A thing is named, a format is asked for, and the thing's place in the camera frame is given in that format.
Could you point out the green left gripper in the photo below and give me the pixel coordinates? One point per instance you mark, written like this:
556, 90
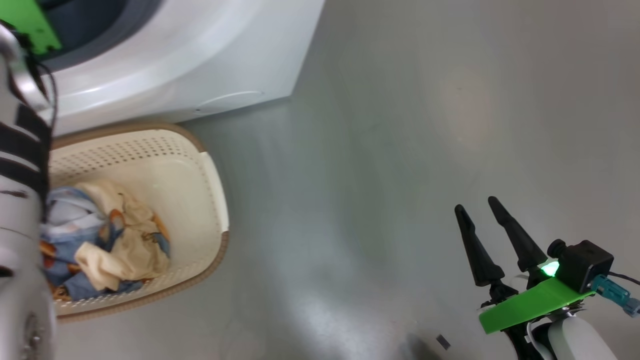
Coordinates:
30, 22

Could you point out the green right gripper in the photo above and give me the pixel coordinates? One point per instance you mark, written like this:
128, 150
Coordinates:
535, 305

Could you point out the blue bear print garment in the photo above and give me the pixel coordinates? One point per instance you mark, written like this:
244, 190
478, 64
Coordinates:
65, 220

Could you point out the cream cloth garment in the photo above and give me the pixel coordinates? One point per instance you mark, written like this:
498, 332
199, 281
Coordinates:
125, 250

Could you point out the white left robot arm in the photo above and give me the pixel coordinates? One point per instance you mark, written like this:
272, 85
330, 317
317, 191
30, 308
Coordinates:
20, 280

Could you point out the grey rubber door seal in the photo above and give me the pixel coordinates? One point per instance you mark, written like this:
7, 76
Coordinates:
100, 25

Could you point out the white front-load washing machine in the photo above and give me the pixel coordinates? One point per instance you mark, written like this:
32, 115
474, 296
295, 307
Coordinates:
175, 60

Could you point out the cream perforated laundry basket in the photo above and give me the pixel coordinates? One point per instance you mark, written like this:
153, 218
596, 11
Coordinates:
185, 190

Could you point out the small dark floor tape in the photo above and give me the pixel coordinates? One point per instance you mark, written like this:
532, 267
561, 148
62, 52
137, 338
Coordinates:
443, 342

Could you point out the round white filter cover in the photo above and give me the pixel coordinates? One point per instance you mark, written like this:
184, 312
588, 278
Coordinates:
227, 102

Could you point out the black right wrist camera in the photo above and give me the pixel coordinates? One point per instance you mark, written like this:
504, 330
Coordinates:
585, 262

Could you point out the teal right camera connector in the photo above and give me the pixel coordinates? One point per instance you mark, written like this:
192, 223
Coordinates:
615, 295

